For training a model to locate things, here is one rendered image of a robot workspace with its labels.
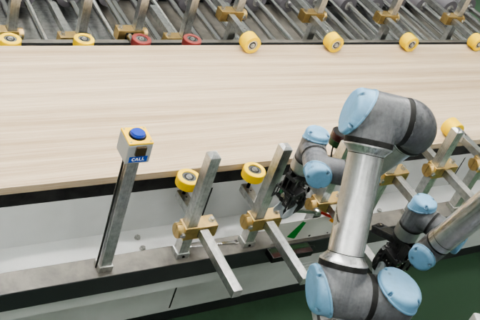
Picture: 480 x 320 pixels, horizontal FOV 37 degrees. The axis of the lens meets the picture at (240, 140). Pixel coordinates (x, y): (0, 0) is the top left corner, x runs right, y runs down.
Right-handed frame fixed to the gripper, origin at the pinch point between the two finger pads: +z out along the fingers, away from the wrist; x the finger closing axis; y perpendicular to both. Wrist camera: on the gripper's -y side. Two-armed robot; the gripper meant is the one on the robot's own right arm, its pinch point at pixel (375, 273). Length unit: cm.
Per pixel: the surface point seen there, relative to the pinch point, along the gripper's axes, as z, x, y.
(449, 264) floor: 82, 130, -50
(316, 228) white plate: 8.3, -2.4, -28.9
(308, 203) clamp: -2.5, -8.5, -31.5
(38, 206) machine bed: 4, -96, -51
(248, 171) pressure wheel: -8, -28, -45
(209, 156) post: -30, -56, -31
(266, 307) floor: 82, 15, -49
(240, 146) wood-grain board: -8, -24, -58
